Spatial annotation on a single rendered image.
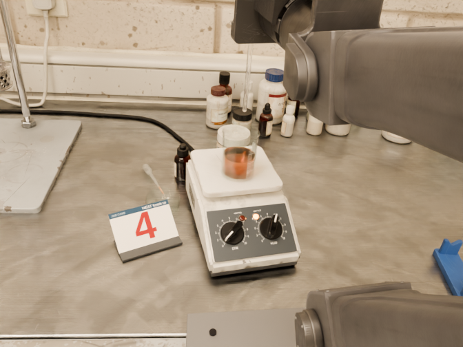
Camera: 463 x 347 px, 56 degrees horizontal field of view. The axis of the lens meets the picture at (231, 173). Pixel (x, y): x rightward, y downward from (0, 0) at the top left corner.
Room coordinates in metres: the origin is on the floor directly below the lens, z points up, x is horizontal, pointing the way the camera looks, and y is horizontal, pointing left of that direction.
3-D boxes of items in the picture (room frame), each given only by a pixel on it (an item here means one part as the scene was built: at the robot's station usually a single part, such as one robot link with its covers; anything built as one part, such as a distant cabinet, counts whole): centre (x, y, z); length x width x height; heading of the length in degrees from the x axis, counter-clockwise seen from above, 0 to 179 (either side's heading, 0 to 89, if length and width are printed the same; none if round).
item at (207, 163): (0.55, 0.00, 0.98); 0.12 x 0.12 x 0.01; 17
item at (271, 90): (0.91, -0.08, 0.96); 0.06 x 0.06 x 0.11
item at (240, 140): (0.54, -0.01, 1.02); 0.06 x 0.05 x 0.08; 141
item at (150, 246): (0.47, 0.12, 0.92); 0.09 x 0.06 x 0.04; 121
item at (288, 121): (0.84, -0.11, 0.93); 0.03 x 0.03 x 0.07
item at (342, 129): (0.88, -0.23, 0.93); 0.05 x 0.05 x 0.06
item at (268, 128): (0.83, -0.06, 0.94); 0.03 x 0.03 x 0.07
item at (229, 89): (0.92, 0.03, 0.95); 0.04 x 0.04 x 0.10
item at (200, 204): (0.53, -0.01, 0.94); 0.22 x 0.13 x 0.08; 17
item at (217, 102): (0.86, 0.04, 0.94); 0.05 x 0.05 x 0.09
